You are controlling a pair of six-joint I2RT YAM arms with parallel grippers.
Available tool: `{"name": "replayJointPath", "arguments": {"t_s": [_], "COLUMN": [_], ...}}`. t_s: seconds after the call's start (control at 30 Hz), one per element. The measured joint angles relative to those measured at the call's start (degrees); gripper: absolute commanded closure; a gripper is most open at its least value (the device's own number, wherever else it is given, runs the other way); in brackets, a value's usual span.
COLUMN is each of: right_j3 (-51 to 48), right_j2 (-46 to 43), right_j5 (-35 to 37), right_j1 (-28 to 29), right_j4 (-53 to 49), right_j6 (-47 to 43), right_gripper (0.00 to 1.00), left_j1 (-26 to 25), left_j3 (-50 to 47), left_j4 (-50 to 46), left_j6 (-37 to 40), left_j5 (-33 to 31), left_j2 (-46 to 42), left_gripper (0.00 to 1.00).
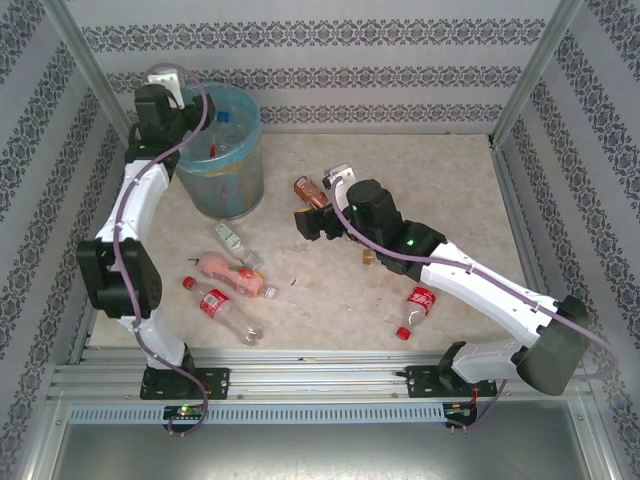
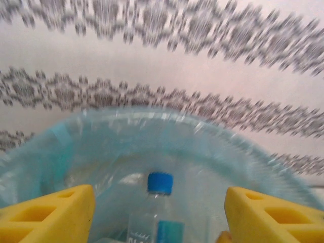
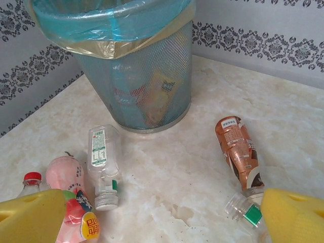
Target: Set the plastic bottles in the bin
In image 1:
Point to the brown plastic bottle white cap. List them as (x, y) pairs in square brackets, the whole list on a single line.
[(309, 190)]

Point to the bin with blue liner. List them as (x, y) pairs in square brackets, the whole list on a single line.
[(235, 185)]

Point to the small green label bottle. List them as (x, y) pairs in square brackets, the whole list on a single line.
[(228, 236)]

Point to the pink drink bottle white cap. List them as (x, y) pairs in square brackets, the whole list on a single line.
[(225, 267)]

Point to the cola bottle red label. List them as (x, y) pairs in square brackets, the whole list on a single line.
[(421, 300)]

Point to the red-capped clear bottle red label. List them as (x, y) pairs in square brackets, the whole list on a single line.
[(215, 302)]

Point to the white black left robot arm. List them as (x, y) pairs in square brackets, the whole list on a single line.
[(145, 200)]

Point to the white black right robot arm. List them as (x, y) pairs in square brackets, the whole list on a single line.
[(475, 300)]

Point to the small circuit board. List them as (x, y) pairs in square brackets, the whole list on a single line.
[(185, 411), (460, 410)]

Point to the grey metal sheet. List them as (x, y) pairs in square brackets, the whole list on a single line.
[(320, 450)]

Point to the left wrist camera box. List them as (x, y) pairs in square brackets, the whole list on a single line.
[(165, 80)]

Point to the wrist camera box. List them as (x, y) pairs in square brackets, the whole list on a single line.
[(342, 172), (165, 80)]

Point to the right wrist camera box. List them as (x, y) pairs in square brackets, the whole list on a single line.
[(342, 172)]

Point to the aluminium corner post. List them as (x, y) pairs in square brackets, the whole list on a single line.
[(537, 70), (90, 70)]

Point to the aluminium side rail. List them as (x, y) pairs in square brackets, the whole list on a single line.
[(512, 200), (82, 345)]

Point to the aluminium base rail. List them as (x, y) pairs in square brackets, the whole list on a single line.
[(320, 375)]

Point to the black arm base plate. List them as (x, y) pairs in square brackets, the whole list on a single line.
[(217, 382), (420, 382)]

